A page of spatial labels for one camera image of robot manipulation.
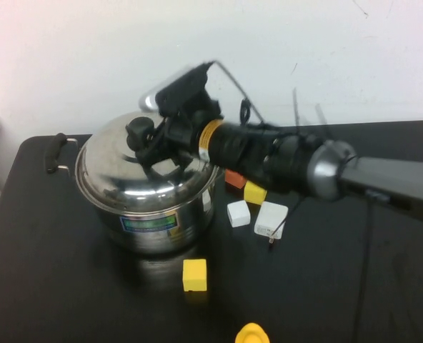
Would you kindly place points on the orange foam cube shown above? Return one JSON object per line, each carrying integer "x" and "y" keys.
{"x": 234, "y": 179}

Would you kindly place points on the yellow rounded plastic object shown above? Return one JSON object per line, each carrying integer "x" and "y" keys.
{"x": 251, "y": 335}

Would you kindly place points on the yellow foam cube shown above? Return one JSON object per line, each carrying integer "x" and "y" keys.
{"x": 194, "y": 275}
{"x": 254, "y": 194}

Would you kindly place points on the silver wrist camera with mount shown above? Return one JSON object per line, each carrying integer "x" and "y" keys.
{"x": 183, "y": 91}

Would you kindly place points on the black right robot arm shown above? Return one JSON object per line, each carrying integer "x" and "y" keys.
{"x": 268, "y": 157}

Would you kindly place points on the white foam cube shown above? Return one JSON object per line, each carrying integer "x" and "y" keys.
{"x": 238, "y": 213}

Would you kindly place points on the white power adapter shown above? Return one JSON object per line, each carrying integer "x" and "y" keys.
{"x": 267, "y": 218}

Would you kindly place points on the steel lid with black knob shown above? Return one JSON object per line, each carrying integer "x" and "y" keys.
{"x": 108, "y": 168}

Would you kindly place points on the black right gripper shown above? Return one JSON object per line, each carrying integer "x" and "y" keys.
{"x": 184, "y": 132}

